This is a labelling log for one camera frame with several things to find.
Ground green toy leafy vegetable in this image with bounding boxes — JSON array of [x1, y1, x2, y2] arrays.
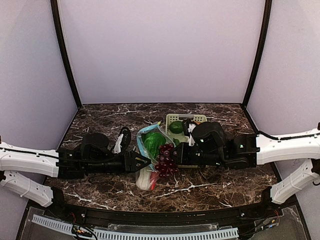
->
[[136, 131, 166, 191]]

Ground red toy chili pepper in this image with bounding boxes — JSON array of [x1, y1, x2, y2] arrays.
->
[[149, 171, 159, 191]]

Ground clear zip top bag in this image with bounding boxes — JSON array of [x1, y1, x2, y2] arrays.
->
[[134, 121, 176, 192]]

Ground dark green toy avocado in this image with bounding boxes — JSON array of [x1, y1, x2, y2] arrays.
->
[[169, 120, 184, 134]]

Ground black frame left post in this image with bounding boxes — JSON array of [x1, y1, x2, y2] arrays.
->
[[50, 0, 82, 110]]

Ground black frame post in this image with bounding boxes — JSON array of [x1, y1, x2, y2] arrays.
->
[[50, 0, 82, 110], [242, 0, 273, 109]]

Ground white slotted cable duct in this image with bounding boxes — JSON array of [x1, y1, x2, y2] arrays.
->
[[31, 214, 239, 240]]

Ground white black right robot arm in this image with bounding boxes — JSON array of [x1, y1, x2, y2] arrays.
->
[[170, 121, 320, 205]]

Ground dark red toy grapes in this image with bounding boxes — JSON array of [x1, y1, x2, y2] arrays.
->
[[154, 143, 179, 179]]

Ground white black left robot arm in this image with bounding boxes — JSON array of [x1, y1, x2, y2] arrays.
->
[[0, 127, 151, 208]]

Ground black front frame rail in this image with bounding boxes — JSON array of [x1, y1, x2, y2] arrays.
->
[[66, 204, 258, 227]]

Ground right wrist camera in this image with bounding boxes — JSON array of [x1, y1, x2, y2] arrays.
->
[[182, 119, 197, 147]]

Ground pale green plastic basket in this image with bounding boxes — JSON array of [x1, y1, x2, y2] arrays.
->
[[165, 113, 207, 169]]

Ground black frame right post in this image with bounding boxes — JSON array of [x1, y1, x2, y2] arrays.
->
[[242, 0, 273, 109]]

